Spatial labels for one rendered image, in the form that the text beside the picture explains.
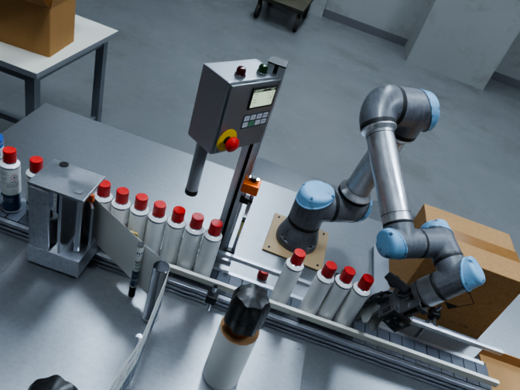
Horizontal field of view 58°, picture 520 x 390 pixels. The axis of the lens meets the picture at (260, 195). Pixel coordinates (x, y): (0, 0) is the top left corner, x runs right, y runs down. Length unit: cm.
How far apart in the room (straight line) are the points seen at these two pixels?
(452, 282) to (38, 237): 102
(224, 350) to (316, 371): 38
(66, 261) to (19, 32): 158
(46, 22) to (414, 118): 181
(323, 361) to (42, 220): 82
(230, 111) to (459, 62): 657
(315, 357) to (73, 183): 79
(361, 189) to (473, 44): 604
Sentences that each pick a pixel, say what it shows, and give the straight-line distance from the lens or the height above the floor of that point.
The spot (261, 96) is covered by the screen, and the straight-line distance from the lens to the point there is 111.
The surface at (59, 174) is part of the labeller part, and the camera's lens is 122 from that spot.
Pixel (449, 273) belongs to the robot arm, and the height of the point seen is 121.
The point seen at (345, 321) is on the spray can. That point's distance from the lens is 137.
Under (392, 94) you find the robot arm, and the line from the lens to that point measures 132.
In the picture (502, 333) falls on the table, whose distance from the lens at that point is 186.
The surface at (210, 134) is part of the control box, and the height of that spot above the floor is 134.
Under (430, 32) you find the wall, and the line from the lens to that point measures 735.
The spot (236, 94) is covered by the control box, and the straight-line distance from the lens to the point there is 105.
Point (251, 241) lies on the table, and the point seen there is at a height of 83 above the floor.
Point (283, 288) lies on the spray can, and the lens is 131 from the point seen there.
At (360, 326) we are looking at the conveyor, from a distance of 145.
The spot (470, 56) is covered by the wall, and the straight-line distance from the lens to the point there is 751.
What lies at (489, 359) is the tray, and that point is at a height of 83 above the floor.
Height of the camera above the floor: 189
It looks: 35 degrees down
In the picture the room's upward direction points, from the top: 20 degrees clockwise
